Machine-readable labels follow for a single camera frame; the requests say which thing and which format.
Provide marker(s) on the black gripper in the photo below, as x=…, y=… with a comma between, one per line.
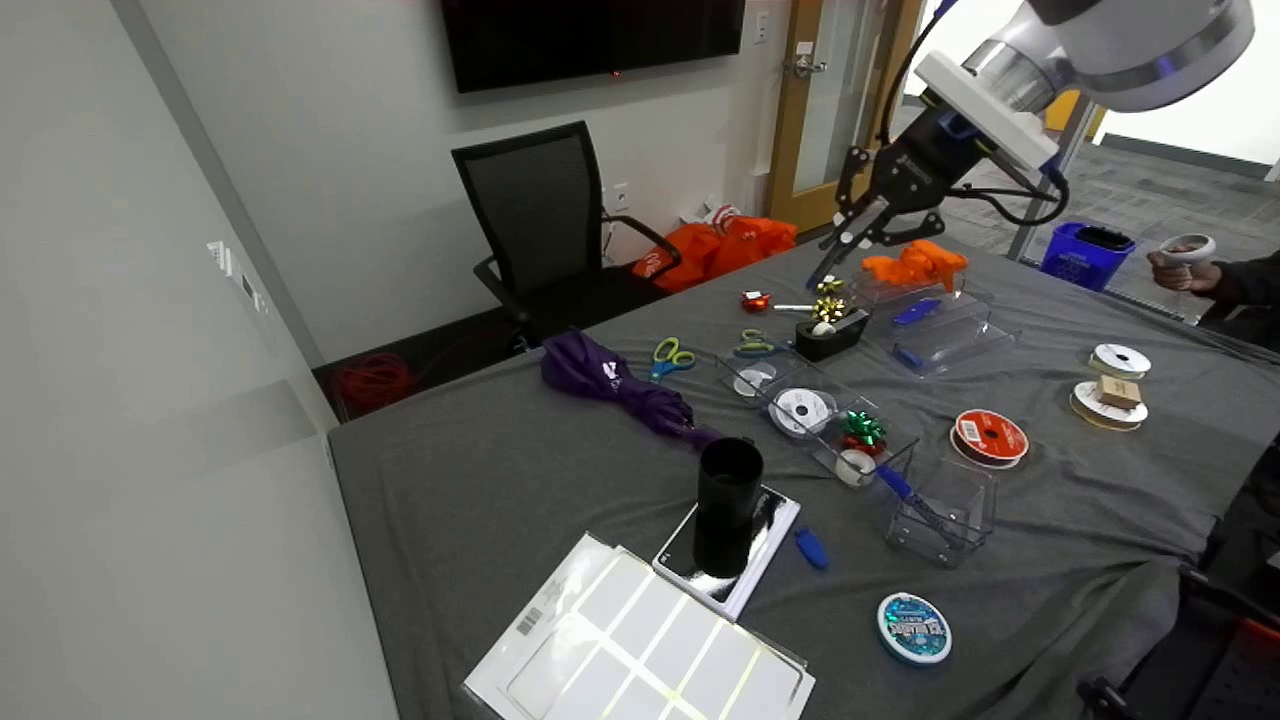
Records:
x=924, y=161

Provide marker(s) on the grey marker blue cap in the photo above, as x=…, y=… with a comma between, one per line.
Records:
x=897, y=482

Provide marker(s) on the small white ribbon spool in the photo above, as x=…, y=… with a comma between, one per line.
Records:
x=1184, y=245

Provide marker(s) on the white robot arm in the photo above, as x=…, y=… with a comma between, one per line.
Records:
x=1132, y=46

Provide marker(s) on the dark sleeved forearm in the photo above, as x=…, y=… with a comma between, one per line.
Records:
x=1245, y=288

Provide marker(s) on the clear three compartment tray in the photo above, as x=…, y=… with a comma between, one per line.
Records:
x=897, y=444

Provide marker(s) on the person hand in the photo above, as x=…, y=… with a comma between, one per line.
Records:
x=1184, y=273

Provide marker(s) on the orange cloth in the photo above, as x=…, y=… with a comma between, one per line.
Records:
x=914, y=266

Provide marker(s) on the gold gift bow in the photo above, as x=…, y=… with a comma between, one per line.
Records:
x=828, y=301

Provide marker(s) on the black rectangular box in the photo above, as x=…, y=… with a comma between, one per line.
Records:
x=832, y=337

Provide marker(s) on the small red white tool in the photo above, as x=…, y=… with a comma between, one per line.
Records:
x=760, y=301

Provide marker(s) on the orange bag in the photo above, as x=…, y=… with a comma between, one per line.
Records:
x=713, y=250

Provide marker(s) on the wooden glass door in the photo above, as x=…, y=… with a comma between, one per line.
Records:
x=841, y=83

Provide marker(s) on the clear plastic box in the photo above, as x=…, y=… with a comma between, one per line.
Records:
x=952, y=337

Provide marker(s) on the small clear round case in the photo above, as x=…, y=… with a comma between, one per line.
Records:
x=754, y=380

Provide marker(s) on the white ribbon spool purple ribbon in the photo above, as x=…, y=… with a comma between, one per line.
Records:
x=803, y=415

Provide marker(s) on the green gift bow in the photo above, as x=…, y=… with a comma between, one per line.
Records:
x=861, y=424

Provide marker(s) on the red gift bow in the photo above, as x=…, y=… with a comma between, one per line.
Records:
x=874, y=451

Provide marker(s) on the blue green scissors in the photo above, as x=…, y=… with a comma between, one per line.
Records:
x=671, y=357

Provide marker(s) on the blue bin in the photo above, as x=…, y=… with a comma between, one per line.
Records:
x=1082, y=255

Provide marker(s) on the clear tape roll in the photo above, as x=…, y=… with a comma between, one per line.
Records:
x=853, y=464

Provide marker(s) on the orange ribbon spool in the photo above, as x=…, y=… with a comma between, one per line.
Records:
x=988, y=437

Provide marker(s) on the purple cloth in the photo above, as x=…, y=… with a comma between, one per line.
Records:
x=594, y=368

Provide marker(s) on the black cylinder cup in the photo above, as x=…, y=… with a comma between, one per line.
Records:
x=729, y=502

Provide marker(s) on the black mesh office chair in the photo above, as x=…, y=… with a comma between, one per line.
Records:
x=541, y=215

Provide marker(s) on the white flat box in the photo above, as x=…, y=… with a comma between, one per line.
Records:
x=765, y=554

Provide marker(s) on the white label sheets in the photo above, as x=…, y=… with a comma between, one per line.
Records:
x=643, y=646

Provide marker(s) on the black wall television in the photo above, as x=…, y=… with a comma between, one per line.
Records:
x=594, y=40

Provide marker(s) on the white wall plate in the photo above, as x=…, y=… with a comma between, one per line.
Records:
x=227, y=258

